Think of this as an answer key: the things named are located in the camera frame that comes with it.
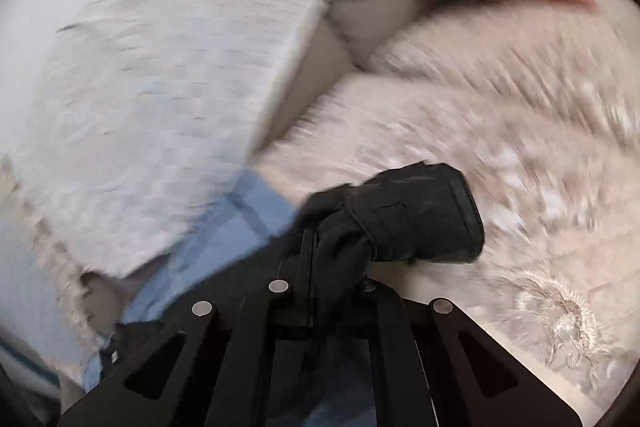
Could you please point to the blue quilted lace pillow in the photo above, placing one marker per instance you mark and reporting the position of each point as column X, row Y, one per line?
column 139, row 115

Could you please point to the black garment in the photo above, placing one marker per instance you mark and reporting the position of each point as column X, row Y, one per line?
column 417, row 212

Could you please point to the blue checked bed sheet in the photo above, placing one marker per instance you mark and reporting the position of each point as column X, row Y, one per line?
column 233, row 227

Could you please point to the beige floral quilted bedspread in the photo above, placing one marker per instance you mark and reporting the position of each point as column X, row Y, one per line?
column 538, row 106

